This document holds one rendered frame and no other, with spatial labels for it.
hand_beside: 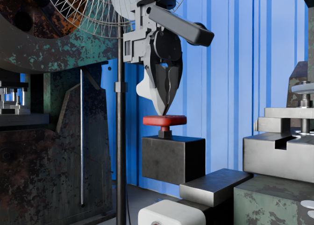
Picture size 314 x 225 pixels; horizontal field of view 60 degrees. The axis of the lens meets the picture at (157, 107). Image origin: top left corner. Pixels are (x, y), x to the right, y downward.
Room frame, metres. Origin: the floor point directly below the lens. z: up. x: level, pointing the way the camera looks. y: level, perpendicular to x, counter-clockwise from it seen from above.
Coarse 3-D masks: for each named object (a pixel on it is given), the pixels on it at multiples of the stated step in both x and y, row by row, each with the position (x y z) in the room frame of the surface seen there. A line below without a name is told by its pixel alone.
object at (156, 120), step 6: (144, 120) 0.47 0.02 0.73; (150, 120) 0.46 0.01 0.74; (156, 120) 0.45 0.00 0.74; (162, 120) 0.44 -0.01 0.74; (168, 120) 0.44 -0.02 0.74; (174, 120) 0.45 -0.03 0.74; (180, 120) 0.46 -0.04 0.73; (186, 120) 0.48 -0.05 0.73; (162, 126) 0.45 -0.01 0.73; (168, 126) 0.48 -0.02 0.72
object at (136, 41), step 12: (144, 0) 0.47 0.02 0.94; (156, 0) 0.47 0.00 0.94; (168, 0) 0.47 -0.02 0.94; (144, 12) 0.50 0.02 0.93; (144, 24) 0.50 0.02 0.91; (156, 24) 0.47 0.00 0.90; (132, 36) 0.48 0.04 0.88; (144, 36) 0.46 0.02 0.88; (156, 36) 0.45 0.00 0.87; (168, 36) 0.47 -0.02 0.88; (132, 48) 0.49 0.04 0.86; (144, 48) 0.47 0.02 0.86; (156, 48) 0.45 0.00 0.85; (168, 48) 0.47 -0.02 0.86; (180, 48) 0.50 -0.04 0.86; (132, 60) 0.49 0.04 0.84; (168, 60) 0.48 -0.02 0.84
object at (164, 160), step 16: (144, 144) 0.47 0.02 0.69; (160, 144) 0.45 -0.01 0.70; (176, 144) 0.43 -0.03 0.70; (192, 144) 0.43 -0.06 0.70; (144, 160) 0.47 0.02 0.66; (160, 160) 0.45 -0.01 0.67; (176, 160) 0.43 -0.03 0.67; (192, 160) 0.43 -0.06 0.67; (144, 176) 0.47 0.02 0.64; (160, 176) 0.45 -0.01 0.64; (176, 176) 0.43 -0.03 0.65; (192, 176) 0.43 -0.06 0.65
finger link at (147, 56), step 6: (150, 48) 0.44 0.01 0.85; (144, 54) 0.46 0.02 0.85; (150, 54) 0.44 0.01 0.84; (156, 54) 0.45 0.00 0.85; (144, 60) 0.45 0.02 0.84; (150, 60) 0.44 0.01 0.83; (156, 60) 0.45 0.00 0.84; (144, 66) 0.45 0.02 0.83; (150, 66) 0.44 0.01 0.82; (150, 72) 0.45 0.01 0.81; (150, 78) 0.45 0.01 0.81; (156, 78) 0.45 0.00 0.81; (150, 84) 0.46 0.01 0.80; (156, 84) 0.45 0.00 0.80
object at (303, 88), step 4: (304, 84) 0.34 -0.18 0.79; (308, 84) 0.33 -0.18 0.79; (312, 84) 0.32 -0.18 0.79; (292, 88) 0.39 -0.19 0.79; (296, 88) 0.36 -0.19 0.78; (300, 88) 0.35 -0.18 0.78; (304, 88) 0.34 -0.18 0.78; (308, 88) 0.33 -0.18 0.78; (312, 88) 0.32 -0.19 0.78; (296, 92) 0.41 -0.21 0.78; (300, 92) 0.41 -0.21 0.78; (304, 92) 0.41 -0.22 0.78; (308, 92) 0.41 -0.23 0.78; (312, 92) 0.41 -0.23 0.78
